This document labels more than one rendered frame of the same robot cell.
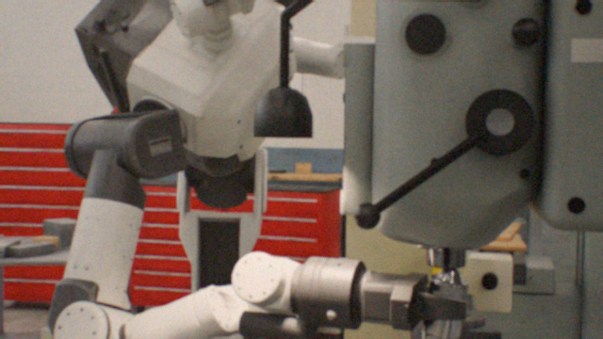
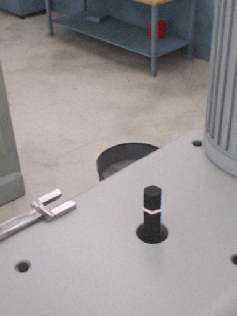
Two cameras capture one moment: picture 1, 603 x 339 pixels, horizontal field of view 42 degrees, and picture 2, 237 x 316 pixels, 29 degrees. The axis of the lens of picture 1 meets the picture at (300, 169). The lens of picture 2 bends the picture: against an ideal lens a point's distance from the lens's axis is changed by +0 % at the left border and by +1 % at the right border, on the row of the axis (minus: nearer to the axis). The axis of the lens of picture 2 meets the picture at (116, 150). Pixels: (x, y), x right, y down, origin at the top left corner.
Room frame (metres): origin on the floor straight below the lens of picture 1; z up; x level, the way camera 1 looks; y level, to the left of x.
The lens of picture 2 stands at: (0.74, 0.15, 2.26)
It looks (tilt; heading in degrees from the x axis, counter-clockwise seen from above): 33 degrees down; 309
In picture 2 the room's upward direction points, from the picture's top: 2 degrees counter-clockwise
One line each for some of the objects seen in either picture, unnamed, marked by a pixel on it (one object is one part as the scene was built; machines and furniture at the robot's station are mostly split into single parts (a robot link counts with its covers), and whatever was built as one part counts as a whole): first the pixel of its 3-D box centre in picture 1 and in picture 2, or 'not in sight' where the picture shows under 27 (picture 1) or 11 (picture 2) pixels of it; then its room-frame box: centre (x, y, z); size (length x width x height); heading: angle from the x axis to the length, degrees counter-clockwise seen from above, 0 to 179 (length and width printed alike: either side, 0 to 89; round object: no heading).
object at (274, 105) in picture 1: (284, 112); not in sight; (0.95, 0.02, 1.46); 0.07 x 0.07 x 0.06
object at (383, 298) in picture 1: (373, 298); not in sight; (0.99, -0.09, 1.23); 0.13 x 0.12 x 0.10; 160
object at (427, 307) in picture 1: (439, 309); not in sight; (0.93, -0.17, 1.23); 0.06 x 0.02 x 0.03; 70
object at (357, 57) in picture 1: (359, 129); not in sight; (0.97, -0.07, 1.45); 0.04 x 0.04 x 0.21; 80
